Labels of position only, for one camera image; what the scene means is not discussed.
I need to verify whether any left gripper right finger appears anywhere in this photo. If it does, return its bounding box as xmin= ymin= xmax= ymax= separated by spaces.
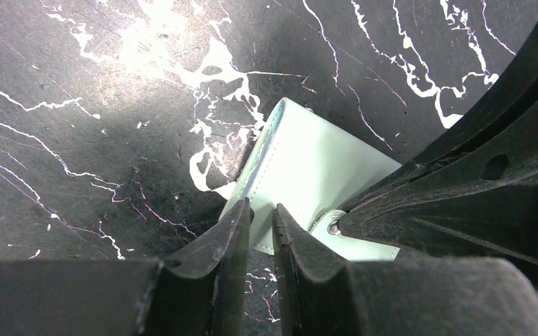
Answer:
xmin=273 ymin=204 xmax=538 ymax=335

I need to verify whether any mint green card holder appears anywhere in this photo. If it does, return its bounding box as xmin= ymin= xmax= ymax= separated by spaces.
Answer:
xmin=222 ymin=98 xmax=401 ymax=261

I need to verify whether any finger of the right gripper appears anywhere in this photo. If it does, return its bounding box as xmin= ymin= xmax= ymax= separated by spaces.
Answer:
xmin=338 ymin=101 xmax=538 ymax=293
xmin=343 ymin=21 xmax=538 ymax=209

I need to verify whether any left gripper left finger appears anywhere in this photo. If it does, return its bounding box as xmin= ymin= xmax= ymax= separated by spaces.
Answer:
xmin=0 ymin=199 xmax=251 ymax=335

